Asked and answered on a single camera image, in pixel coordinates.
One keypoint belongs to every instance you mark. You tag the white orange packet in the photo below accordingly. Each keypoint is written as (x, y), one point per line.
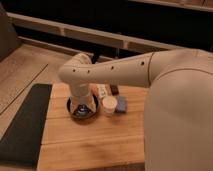
(99, 90)

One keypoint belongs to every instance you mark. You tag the small dark brown block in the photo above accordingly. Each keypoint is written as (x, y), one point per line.
(114, 89)

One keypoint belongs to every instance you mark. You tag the black rubber mat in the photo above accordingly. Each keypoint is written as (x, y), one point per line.
(21, 143)

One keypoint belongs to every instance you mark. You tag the blue sponge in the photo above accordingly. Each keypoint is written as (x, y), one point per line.
(121, 104)

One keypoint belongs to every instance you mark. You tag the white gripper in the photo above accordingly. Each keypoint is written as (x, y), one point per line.
(81, 95)

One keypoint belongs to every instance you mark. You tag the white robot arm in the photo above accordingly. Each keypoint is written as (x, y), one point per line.
(178, 111)

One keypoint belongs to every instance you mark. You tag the long wooden shelf rail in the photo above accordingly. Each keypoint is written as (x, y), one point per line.
(90, 35)

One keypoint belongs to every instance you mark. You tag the wooden cutting board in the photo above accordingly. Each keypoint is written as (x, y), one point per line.
(101, 141)

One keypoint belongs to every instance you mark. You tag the white paper cup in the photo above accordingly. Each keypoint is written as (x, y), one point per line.
(109, 104)

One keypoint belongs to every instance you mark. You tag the grey sofa corner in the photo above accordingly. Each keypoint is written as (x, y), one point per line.
(9, 40)

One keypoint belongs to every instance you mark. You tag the black table leg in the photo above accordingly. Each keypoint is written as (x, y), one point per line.
(95, 57)

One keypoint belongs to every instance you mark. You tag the dark ceramic bowl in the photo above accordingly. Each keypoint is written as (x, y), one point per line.
(82, 111)

